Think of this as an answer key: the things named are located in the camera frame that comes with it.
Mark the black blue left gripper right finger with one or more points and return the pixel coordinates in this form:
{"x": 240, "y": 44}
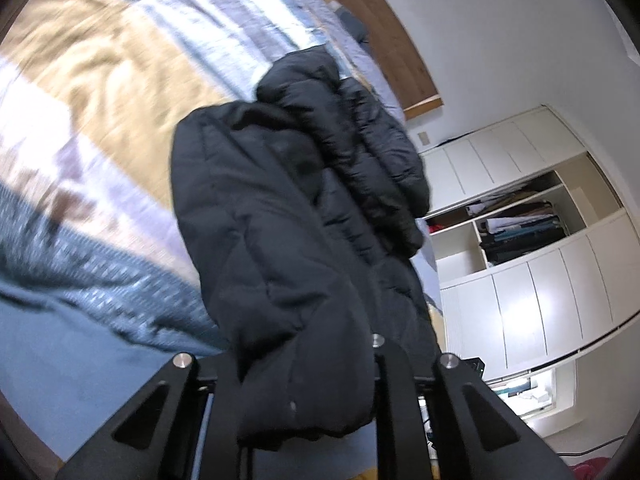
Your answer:
{"x": 477, "y": 436}

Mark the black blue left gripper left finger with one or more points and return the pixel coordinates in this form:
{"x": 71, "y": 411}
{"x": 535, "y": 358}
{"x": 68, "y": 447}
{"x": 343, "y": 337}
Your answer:
{"x": 181, "y": 424}

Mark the black puffer jacket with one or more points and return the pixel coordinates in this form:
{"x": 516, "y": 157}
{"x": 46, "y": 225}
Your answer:
{"x": 298, "y": 210}

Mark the hanging clothes in wardrobe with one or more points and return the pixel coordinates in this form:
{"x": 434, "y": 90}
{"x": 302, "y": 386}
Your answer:
{"x": 519, "y": 230}

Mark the white wardrobe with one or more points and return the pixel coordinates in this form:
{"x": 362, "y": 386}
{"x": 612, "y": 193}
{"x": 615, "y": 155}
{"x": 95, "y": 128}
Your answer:
{"x": 537, "y": 256}

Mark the striped bed duvet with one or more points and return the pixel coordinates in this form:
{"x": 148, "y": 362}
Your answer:
{"x": 96, "y": 285}

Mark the striped pillow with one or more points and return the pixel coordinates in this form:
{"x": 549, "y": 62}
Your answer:
{"x": 355, "y": 28}

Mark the wooden headboard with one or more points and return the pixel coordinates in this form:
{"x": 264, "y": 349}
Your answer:
{"x": 397, "y": 57}

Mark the beige wall socket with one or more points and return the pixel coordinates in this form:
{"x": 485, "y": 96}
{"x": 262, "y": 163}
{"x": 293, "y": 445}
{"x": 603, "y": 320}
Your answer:
{"x": 424, "y": 139}

